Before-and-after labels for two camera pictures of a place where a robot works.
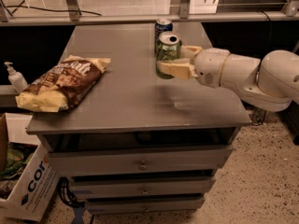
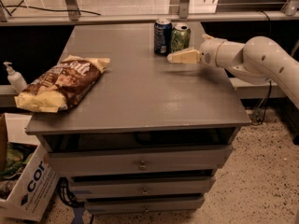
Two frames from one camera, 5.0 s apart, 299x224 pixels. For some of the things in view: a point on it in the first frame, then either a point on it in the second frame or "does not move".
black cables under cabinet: x=66 y=194 does not move
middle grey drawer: x=142 y=186 does not move
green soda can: x=168 y=47 to x=180 y=36
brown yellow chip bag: x=60 y=88 does not move
